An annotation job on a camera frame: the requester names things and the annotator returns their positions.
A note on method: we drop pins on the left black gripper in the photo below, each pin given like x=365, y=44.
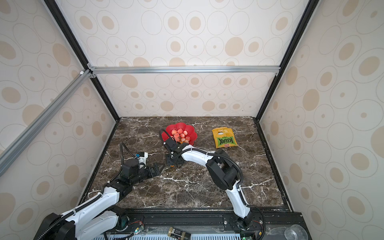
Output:
x=156, y=171

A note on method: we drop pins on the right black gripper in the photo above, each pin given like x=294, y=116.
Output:
x=171, y=144

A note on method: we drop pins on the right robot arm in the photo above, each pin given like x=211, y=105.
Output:
x=225, y=173

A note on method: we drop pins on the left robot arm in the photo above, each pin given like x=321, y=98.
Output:
x=67, y=226

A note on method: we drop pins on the red flower-shaped fruit bowl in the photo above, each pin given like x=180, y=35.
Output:
x=190, y=129

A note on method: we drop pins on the yellow green snack bag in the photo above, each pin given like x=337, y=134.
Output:
x=224, y=137

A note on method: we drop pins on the black battery with gold label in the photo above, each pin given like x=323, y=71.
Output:
x=178, y=234

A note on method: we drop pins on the clear plastic cup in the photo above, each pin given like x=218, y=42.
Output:
x=296, y=232

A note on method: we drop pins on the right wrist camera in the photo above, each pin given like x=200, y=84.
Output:
x=174, y=147

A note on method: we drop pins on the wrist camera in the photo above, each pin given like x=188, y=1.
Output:
x=132, y=166
x=174, y=147

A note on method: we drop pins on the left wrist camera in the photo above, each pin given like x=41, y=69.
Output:
x=132, y=166

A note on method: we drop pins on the horizontal aluminium rail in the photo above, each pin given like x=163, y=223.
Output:
x=180, y=70

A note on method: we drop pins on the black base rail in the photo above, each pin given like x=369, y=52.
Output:
x=117, y=219

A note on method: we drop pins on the left diagonal aluminium rail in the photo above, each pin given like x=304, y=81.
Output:
x=22, y=141

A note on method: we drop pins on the left black corner post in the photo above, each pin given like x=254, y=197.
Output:
x=58, y=16

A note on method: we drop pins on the black corner post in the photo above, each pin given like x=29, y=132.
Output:
x=302, y=25
x=58, y=16

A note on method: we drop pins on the right black corner post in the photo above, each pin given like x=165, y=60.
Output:
x=302, y=25

